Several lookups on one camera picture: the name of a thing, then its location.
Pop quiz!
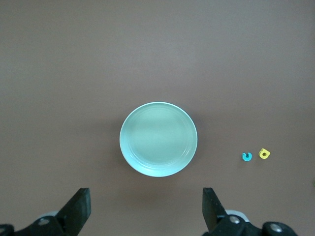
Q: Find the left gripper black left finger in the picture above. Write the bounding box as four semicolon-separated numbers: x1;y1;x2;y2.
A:
0;188;92;236

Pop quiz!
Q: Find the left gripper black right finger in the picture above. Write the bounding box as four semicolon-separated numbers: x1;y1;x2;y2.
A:
202;187;304;236

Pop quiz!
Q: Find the yellow foam letter a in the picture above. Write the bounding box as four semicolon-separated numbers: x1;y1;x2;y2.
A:
258;147;271;160

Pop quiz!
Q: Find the light green plate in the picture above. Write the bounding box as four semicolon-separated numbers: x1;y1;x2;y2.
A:
119;101;198;177

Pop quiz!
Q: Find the brown table cover sheet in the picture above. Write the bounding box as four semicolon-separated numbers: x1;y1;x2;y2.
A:
0;0;315;236

